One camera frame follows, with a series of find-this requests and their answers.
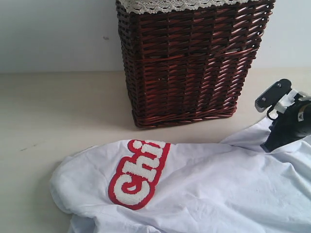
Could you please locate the dark brown wicker basket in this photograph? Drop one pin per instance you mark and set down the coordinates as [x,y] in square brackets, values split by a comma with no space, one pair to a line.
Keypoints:
[187,66]

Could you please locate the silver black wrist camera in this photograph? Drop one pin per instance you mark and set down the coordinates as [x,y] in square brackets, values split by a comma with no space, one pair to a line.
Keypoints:
[271,96]

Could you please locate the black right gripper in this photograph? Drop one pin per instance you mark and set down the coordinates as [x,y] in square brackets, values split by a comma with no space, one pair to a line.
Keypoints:
[291,126]

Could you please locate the white t-shirt red logo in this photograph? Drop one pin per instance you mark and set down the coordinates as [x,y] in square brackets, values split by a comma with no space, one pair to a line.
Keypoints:
[145,186]

